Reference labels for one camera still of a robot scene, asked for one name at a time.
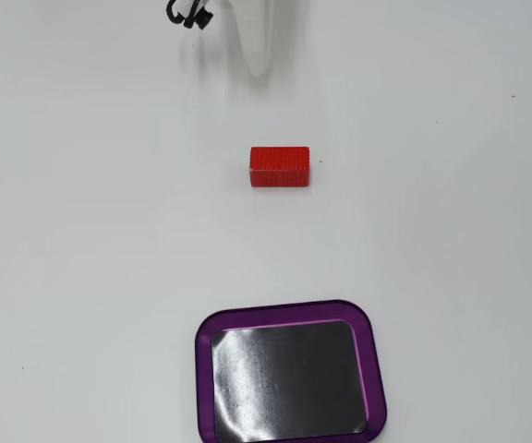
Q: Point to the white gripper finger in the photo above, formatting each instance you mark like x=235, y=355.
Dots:
x=254, y=41

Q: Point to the red textured rectangular block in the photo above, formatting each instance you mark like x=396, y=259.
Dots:
x=279, y=166

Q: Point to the purple metal tray black base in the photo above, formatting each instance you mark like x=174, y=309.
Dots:
x=204, y=369

